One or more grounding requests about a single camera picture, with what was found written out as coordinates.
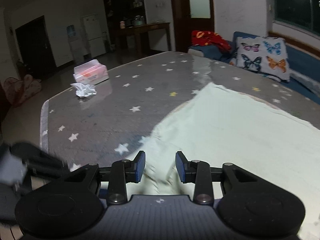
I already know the white refrigerator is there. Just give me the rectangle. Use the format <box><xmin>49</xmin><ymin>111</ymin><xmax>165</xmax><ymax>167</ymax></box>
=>
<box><xmin>82</xmin><ymin>13</ymin><xmax>107</xmax><ymax>58</ymax></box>

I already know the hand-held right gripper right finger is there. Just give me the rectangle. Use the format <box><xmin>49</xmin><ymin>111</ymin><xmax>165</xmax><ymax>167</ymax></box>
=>
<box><xmin>175</xmin><ymin>151</ymin><xmax>258</xmax><ymax>205</ymax></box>

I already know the wooden door with glass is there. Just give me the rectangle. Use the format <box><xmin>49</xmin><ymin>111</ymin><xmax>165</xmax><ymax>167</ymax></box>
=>
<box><xmin>169</xmin><ymin>0</ymin><xmax>215</xmax><ymax>53</ymax></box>

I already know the water dispenser with bottle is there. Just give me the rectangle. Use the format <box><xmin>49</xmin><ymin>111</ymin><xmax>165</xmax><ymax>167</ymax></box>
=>
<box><xmin>66</xmin><ymin>24</ymin><xmax>85</xmax><ymax>64</ymax></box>

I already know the crumpled white tissue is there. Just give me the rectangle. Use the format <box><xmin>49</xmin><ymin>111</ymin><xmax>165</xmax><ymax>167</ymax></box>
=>
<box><xmin>70</xmin><ymin>82</ymin><xmax>97</xmax><ymax>98</ymax></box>

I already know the dark window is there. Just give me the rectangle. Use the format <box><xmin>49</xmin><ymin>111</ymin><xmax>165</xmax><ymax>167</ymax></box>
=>
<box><xmin>272</xmin><ymin>0</ymin><xmax>320</xmax><ymax>38</ymax></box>

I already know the dark entrance door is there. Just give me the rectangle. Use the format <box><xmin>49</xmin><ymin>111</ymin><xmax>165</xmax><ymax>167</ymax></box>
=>
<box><xmin>14</xmin><ymin>15</ymin><xmax>57</xmax><ymax>79</ymax></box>

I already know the dark wooden shelf cabinet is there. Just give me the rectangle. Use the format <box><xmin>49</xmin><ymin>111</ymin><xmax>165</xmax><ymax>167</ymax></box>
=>
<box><xmin>103</xmin><ymin>0</ymin><xmax>147</xmax><ymax>52</ymax></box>

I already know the red printed blanket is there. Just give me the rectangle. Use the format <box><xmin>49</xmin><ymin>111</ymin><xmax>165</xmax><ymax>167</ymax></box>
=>
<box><xmin>191</xmin><ymin>30</ymin><xmax>232</xmax><ymax>52</ymax></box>

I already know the pink mesh basket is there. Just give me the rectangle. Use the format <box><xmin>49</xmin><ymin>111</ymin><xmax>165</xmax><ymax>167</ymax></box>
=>
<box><xmin>3</xmin><ymin>74</ymin><xmax>42</xmax><ymax>108</ymax></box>

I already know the butterfly print pillow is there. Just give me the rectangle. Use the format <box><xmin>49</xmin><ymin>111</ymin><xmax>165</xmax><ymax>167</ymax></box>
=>
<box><xmin>229</xmin><ymin>35</ymin><xmax>292</xmax><ymax>82</ymax></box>

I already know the pale green garment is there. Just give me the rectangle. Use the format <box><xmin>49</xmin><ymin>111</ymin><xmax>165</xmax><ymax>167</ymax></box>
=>
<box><xmin>124</xmin><ymin>82</ymin><xmax>320</xmax><ymax>240</ymax></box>

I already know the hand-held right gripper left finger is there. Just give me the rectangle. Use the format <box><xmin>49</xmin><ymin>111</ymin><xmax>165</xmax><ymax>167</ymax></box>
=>
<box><xmin>63</xmin><ymin>150</ymin><xmax>146</xmax><ymax>205</ymax></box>

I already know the pink tissue pack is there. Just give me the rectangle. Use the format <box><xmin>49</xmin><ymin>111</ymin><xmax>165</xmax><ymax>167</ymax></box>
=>
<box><xmin>73</xmin><ymin>59</ymin><xmax>110</xmax><ymax>85</ymax></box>

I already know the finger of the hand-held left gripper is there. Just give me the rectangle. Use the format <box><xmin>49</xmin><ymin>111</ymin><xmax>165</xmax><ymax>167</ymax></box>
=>
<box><xmin>9</xmin><ymin>142</ymin><xmax>70</xmax><ymax>178</ymax></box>

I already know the wooden side table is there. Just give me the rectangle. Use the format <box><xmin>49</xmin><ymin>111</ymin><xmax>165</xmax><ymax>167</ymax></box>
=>
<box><xmin>117</xmin><ymin>22</ymin><xmax>173</xmax><ymax>57</ymax></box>

